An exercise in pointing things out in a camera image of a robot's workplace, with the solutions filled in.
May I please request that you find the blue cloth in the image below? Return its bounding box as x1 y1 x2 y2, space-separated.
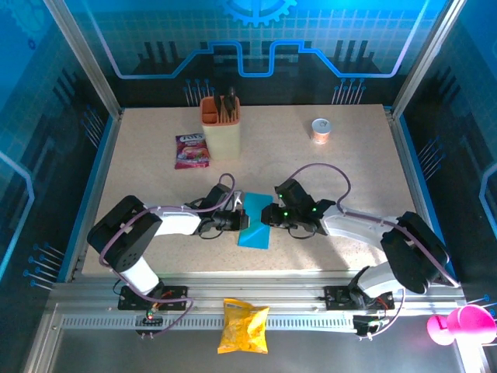
237 192 275 249

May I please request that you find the beige utensil holder orange rim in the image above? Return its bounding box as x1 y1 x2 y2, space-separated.
200 96 242 161

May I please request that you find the red candy bag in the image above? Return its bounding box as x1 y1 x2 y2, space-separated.
173 133 211 170

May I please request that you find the small orange can white lid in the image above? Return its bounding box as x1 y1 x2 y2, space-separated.
311 117 332 146

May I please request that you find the yellow chips bag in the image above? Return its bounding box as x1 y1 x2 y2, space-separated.
217 298 271 355

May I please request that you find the short black kitchen utensil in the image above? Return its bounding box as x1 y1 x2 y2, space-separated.
212 92 229 117

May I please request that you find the right circuit board with LED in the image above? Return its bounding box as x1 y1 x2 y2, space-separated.
352 314 389 337

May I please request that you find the circuit board with led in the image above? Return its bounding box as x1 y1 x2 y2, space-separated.
134 309 164 326
352 314 389 337

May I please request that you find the left circuit board with LED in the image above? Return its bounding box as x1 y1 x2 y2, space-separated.
134 309 164 326

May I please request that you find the pink plastic goblet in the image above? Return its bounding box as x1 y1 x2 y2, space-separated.
426 305 497 347

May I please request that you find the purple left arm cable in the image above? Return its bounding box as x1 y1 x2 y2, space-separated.
99 173 238 339

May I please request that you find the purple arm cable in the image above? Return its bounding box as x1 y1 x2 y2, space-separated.
99 173 238 339
285 162 461 341

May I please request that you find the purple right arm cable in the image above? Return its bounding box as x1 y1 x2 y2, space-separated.
285 162 461 341

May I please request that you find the aluminium front rail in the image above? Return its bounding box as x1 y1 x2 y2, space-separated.
48 271 467 312

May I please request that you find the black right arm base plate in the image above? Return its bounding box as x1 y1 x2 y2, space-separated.
324 285 395 311

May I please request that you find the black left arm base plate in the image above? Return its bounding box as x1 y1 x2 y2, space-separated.
117 285 189 311

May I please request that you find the aluminium side rail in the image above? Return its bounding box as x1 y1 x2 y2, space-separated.
64 108 125 284
384 106 459 283

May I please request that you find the slotted grey cable duct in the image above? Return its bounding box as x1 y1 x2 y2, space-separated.
61 313 360 332

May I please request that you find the aluminium frame post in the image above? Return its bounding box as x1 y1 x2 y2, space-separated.
391 0 470 117
43 0 124 117

